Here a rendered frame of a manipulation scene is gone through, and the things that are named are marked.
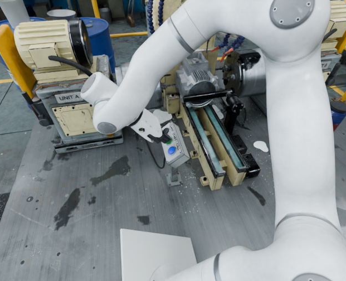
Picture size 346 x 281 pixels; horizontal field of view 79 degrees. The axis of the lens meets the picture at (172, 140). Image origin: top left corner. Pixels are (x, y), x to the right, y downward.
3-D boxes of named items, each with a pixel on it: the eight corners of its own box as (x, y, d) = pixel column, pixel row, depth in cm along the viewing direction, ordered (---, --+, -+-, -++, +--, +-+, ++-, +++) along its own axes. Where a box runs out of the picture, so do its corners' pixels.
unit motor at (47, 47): (46, 104, 113) (-1, 17, 82) (109, 96, 118) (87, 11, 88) (36, 137, 96) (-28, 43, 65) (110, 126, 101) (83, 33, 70)
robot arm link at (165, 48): (204, 76, 44) (112, 143, 57) (191, 38, 53) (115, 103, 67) (176, 44, 38) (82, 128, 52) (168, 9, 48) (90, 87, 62)
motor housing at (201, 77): (174, 91, 126) (174, 61, 112) (204, 87, 129) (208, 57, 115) (183, 111, 113) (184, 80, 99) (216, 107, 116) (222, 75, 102)
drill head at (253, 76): (206, 85, 131) (212, 44, 113) (266, 77, 138) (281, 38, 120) (222, 110, 115) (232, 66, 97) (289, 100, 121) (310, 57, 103)
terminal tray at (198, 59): (181, 66, 116) (182, 53, 110) (200, 64, 117) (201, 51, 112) (188, 77, 108) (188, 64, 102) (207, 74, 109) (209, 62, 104)
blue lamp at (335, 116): (317, 114, 73) (324, 103, 70) (332, 111, 74) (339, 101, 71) (330, 125, 69) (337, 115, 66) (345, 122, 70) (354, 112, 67)
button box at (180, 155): (165, 136, 88) (157, 130, 85) (178, 126, 86) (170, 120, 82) (175, 169, 77) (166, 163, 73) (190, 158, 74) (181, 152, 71)
